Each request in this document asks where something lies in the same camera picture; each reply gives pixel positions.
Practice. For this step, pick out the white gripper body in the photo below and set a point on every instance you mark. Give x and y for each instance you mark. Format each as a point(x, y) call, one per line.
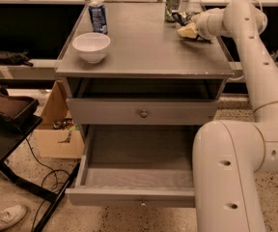
point(204, 28)

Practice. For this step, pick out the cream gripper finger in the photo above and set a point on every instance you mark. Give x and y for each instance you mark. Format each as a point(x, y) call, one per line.
point(188, 31)

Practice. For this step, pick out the blue chip bag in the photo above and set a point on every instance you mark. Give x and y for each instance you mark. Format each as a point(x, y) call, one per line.
point(184, 18)

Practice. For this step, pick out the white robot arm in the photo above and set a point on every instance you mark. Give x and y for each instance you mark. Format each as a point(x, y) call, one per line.
point(226, 154)

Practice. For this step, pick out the brass top drawer knob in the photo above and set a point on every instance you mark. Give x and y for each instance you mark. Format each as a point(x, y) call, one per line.
point(144, 113)

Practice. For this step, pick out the closed grey top drawer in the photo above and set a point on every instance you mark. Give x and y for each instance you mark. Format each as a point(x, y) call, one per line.
point(110, 112)

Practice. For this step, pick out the open grey middle drawer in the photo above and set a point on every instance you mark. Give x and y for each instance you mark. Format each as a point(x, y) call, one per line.
point(128, 165)

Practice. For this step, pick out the green soda can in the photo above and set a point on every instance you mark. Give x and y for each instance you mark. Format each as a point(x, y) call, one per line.
point(170, 6)

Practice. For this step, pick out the blue soda can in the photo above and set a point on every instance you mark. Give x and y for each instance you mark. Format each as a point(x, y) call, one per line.
point(98, 17)

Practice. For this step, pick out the white ceramic bowl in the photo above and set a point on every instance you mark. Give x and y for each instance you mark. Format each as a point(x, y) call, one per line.
point(91, 47)

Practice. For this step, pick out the cardboard box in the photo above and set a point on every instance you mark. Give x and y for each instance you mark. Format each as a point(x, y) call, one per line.
point(58, 136)

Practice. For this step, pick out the dark brown tray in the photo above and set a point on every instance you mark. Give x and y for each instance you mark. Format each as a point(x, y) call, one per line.
point(15, 110)

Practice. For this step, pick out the black side table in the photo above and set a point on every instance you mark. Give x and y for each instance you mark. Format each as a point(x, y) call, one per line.
point(9, 141)

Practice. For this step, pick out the white sneaker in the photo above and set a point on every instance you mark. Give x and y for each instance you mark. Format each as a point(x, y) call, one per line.
point(11, 216)

